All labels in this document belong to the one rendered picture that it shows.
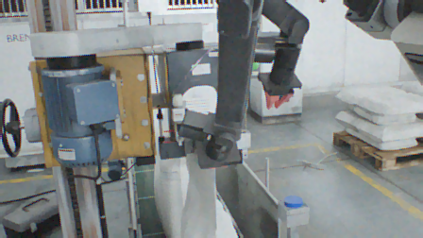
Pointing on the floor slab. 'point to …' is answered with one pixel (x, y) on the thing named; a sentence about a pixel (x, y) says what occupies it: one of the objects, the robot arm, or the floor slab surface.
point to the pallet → (385, 160)
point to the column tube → (62, 17)
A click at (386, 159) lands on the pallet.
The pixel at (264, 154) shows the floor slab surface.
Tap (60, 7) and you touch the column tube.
